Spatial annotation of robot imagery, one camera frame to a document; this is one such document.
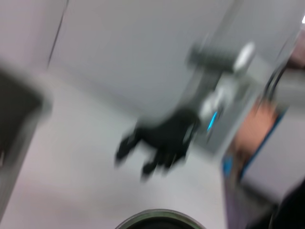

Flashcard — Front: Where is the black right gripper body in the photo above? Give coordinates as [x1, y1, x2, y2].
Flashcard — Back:
[138, 108, 200, 172]

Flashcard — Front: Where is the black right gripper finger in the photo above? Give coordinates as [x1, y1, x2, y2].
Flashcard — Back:
[115, 128, 143, 165]
[141, 157, 165, 178]

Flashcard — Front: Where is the orange box blue edge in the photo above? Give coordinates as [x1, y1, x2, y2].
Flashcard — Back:
[221, 100, 286, 184]

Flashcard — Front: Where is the grey perforated plastic basket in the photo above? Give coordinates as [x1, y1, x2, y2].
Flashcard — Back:
[0, 69, 53, 215]

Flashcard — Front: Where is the glass teacup black sleeve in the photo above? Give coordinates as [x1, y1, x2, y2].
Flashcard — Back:
[118, 208, 203, 229]

